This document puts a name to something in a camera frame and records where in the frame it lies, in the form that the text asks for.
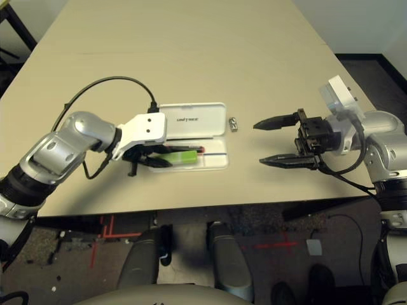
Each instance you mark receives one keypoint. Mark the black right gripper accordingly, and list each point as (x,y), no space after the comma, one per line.
(318,135)

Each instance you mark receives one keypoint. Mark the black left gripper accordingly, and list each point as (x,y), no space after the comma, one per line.
(140,152)

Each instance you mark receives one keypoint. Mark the green highlighter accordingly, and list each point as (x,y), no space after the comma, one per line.
(181,157)

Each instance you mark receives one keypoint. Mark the red and black marker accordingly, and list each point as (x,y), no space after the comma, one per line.
(194,147)

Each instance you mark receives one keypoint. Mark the white plastic pencil case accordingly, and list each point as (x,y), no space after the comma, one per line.
(197,127)

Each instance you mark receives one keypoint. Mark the small silver black binder clip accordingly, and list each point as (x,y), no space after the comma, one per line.
(234,124)

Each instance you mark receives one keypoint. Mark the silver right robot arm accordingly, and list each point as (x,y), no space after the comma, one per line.
(381,127)

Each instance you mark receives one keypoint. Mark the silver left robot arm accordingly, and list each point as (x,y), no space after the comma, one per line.
(63,143)

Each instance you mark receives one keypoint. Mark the black table foot bar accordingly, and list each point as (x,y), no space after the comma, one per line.
(76,227)
(305,209)

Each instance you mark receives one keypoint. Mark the grey robot left leg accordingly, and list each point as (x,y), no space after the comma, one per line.
(141,263)

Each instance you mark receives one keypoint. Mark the grey robot leg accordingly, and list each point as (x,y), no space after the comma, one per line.
(229,260)
(141,263)

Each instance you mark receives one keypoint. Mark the grey paper square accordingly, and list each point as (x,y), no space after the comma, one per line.
(314,247)

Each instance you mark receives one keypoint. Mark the grey robot right leg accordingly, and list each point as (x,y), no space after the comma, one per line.
(229,260)

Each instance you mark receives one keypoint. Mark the grey robot torso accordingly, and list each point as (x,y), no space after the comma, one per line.
(159,297)

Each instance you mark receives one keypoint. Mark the black shoe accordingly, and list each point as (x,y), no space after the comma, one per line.
(321,282)
(284,295)

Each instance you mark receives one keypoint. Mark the black tripod stand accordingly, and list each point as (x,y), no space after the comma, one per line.
(8,53)

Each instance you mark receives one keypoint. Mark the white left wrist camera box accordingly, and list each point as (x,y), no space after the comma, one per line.
(146,127)

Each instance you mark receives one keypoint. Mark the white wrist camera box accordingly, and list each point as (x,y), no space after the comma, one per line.
(341,92)
(146,127)

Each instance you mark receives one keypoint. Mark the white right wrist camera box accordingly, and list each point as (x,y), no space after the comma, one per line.
(341,92)

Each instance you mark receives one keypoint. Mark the beige side table black frame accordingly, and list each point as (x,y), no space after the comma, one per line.
(19,25)

